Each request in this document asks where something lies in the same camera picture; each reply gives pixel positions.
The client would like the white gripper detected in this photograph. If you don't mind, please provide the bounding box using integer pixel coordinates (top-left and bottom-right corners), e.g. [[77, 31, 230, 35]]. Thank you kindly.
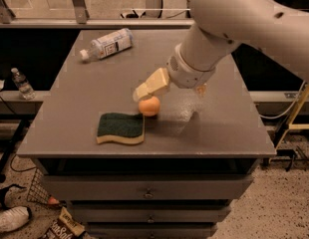
[[133, 44, 215, 102]]

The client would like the orange fruit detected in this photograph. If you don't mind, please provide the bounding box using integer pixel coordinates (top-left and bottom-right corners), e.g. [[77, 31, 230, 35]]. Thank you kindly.
[[139, 97, 160, 117]]

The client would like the green and yellow sponge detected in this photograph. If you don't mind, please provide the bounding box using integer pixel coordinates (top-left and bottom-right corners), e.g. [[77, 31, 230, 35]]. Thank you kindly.
[[97, 113, 145, 145]]

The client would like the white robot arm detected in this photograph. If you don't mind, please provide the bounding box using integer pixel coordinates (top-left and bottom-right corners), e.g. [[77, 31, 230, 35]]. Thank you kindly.
[[134, 0, 309, 102]]

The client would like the grey drawer cabinet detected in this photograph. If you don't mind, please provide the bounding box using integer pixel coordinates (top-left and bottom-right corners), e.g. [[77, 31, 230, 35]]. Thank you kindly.
[[18, 30, 275, 239]]

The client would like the lying plastic bottle white label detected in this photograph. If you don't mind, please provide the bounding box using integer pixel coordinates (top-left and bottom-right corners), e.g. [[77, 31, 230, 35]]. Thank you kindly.
[[80, 28, 133, 62]]

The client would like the small upright water bottle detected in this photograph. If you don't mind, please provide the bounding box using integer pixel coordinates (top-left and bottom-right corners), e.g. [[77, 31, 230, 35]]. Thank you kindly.
[[11, 68, 36, 100]]

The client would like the snack bag on floor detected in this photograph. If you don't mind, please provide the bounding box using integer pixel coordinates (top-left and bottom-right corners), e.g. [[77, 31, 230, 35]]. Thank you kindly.
[[38, 207, 85, 239]]

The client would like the white shoe on floor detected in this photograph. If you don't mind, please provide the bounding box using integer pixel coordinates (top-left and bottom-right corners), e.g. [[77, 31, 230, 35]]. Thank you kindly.
[[0, 206, 32, 234]]

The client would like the yellow robot base frame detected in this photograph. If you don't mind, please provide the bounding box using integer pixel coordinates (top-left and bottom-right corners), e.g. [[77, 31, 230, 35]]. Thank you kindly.
[[269, 83, 309, 166]]

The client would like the black stand with cable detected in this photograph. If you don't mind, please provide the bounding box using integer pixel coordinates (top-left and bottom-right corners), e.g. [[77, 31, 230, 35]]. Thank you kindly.
[[0, 117, 30, 183]]

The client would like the wire mesh basket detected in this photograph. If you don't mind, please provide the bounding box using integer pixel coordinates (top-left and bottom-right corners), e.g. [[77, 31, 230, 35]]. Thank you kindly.
[[27, 169, 50, 204]]

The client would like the metal railing frame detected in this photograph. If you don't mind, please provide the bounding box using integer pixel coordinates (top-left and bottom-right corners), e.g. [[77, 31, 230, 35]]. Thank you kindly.
[[0, 0, 192, 29]]

